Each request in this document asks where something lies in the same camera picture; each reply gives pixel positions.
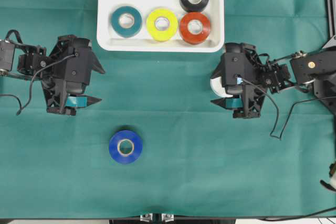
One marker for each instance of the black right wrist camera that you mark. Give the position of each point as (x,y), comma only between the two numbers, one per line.
(234,89)

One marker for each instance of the yellow tape roll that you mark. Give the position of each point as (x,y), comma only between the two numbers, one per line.
(162,24)

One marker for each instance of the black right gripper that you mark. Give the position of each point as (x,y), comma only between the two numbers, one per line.
(239,65)

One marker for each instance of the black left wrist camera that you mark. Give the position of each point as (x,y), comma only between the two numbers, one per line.
(75,88)

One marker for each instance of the red tape roll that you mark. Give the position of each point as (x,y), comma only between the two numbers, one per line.
(194,28)

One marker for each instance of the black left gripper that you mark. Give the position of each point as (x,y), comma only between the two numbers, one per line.
(74,61)

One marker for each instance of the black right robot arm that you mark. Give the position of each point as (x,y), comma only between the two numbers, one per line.
(314,71)

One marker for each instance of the white tape roll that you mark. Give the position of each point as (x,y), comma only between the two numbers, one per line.
(216,85)

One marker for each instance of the blue tape roll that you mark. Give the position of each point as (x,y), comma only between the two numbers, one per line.
(125,147)

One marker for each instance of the silver table bracket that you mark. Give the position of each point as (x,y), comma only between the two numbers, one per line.
(167,217)
(146,217)

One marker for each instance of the green table cloth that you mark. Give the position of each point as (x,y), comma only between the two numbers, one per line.
(197,160)

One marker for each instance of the black aluminium frame rail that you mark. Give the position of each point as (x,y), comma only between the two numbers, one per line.
(331,24)

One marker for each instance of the teal tape roll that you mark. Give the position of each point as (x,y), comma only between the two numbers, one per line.
(126,21)

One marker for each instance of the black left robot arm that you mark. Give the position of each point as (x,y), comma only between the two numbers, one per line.
(23,61)

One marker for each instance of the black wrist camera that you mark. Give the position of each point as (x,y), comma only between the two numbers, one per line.
(234,89)
(75,88)

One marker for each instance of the white plastic case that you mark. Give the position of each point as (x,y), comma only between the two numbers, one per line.
(109,40)

